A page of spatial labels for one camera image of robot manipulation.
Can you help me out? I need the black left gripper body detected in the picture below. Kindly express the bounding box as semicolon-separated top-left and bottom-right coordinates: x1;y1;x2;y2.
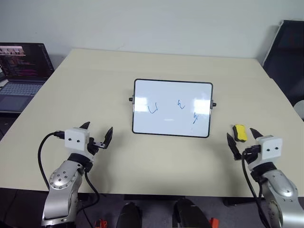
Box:
86;137;106;156

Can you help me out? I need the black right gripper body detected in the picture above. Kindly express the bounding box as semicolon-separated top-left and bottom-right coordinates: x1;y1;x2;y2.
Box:
240;145;262;165

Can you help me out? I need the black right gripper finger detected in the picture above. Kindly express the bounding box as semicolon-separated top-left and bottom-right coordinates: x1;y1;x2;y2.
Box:
227;133;242;162
249;127;264;140

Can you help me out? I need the yellow and black eraser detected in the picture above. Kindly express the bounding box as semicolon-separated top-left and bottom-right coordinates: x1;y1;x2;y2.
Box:
232;124;248;143

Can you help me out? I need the white round object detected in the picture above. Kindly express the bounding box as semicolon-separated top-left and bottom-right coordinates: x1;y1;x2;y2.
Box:
294;100;304;121

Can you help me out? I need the small black-framed whiteboard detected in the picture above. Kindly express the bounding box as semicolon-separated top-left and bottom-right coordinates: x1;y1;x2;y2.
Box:
128;78;218;138

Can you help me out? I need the dark rounded shape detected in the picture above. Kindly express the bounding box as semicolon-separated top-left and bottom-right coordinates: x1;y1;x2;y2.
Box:
172;198;212;228
115;201;143;228

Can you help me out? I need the open laptop with dark screen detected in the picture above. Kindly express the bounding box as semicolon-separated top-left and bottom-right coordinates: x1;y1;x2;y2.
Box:
0;42;55;113

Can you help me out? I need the black monitor with white edge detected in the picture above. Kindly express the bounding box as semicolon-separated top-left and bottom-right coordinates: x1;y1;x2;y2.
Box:
262;19;304;110

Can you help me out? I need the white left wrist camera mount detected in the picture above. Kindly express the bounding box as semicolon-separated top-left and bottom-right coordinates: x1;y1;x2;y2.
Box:
64;128;97;161

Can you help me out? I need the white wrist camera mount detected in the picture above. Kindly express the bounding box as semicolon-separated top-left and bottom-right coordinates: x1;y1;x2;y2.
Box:
252;134;283;169
64;128;97;161

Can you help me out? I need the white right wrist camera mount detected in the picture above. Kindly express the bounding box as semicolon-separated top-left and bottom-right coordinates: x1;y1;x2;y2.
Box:
252;134;283;169

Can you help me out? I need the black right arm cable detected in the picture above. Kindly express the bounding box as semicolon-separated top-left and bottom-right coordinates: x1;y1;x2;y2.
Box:
241;145;271;228

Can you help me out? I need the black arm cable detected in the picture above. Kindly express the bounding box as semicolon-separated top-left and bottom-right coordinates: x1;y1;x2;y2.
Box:
241;145;271;228
38;130;100;214

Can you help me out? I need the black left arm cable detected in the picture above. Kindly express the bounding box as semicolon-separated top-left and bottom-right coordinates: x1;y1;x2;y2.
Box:
38;130;100;214

